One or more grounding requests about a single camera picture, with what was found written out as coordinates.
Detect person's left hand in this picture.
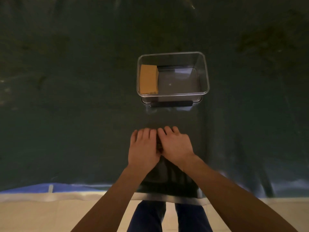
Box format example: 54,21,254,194
128,128,161,171

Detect person's right hand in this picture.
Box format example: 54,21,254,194
157,126,196,172

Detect person's left forearm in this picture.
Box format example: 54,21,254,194
71,164,158,232

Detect person's right forearm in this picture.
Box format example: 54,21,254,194
180,155,299,232

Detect dark transparent plastic tray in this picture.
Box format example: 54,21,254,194
131,156,211,206

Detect clear plastic container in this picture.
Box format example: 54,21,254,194
137,52,210,104

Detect tan cardboard block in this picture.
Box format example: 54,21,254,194
139,64,159,95

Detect dark green table cover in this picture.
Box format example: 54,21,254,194
0,0,309,204

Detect person's dark blue trousers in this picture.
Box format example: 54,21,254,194
126,200,213,232

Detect blue plastic sheet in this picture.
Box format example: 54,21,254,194
0,183,113,194

